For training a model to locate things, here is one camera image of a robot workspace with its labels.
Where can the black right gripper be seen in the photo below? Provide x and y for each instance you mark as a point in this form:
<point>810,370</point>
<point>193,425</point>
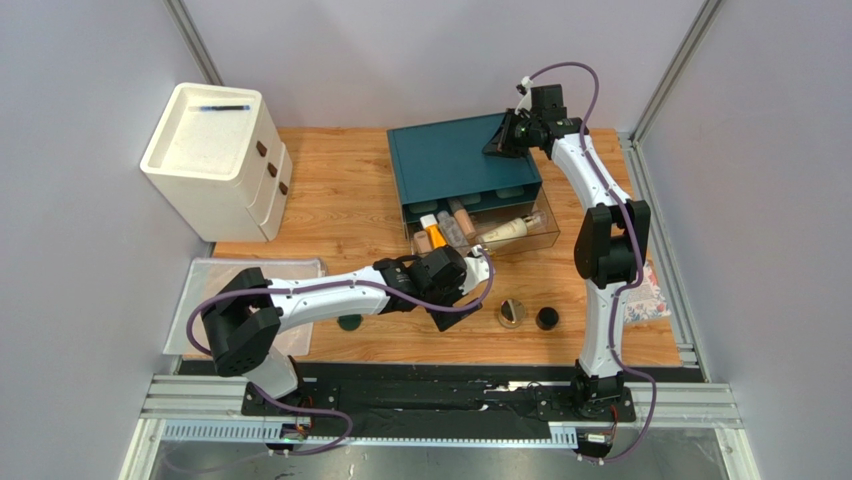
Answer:
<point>509,135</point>

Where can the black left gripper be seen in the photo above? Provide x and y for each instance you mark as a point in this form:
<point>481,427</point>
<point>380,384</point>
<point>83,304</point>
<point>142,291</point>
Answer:
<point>445,319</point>

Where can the pink foundation tube silver cap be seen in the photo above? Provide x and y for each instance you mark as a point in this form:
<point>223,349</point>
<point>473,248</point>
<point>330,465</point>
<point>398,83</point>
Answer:
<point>462,217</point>

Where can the clear acrylic drawer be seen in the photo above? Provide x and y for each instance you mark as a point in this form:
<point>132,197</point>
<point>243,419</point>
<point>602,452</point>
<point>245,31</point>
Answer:
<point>503,222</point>

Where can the cream lotion bottle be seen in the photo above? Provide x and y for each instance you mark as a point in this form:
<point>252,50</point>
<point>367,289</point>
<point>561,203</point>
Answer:
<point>512,231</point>

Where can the rose gold foundation bottle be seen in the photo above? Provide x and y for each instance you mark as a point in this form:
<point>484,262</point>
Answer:
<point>422,242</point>

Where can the clear bottle blue liquid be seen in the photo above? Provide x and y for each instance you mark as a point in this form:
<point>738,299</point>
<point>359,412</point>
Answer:
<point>451,230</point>

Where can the orange tube white cap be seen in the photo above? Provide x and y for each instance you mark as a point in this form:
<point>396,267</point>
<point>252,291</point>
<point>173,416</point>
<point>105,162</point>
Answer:
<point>429,224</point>

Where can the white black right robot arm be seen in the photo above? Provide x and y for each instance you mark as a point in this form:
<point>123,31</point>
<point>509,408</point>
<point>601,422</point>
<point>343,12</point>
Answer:
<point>611,247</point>

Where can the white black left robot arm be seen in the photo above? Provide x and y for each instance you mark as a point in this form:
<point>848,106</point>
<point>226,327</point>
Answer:
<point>238,326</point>

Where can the gold rim powder jar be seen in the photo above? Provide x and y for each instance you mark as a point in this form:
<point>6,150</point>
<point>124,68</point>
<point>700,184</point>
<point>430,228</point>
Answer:
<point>511,313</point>

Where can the teal drawer organizer box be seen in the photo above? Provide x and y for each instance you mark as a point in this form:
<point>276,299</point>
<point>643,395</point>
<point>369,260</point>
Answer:
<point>434,162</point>

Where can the dark green round compact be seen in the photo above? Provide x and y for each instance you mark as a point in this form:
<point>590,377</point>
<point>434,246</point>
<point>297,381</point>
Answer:
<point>350,323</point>

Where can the black round jar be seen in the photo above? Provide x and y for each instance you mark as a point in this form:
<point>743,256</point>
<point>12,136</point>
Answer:
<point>547,318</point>

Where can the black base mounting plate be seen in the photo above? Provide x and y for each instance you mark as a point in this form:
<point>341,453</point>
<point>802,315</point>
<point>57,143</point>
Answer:
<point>526,399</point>

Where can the floral pink palette box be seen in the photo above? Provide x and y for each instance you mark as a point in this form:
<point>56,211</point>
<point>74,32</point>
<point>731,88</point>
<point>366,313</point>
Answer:
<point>646,302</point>

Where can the clear plastic zip pouch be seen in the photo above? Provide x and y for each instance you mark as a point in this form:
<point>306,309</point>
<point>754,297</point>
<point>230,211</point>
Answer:
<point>208,276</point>

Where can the white storage cabinet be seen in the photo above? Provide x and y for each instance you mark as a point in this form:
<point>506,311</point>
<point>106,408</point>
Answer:
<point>217,157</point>

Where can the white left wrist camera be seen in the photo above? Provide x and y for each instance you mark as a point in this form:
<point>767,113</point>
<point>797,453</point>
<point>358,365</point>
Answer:
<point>479,269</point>

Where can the aluminium rail frame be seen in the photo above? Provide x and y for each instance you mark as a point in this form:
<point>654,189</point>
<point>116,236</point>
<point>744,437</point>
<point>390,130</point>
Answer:
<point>197,425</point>

